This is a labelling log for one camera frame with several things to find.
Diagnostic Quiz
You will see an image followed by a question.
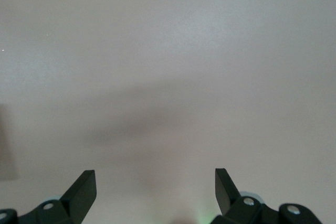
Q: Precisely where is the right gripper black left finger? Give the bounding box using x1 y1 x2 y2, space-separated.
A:
0 170 97 224

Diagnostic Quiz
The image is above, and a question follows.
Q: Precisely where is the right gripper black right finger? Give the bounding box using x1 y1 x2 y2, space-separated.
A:
212 168 323 224

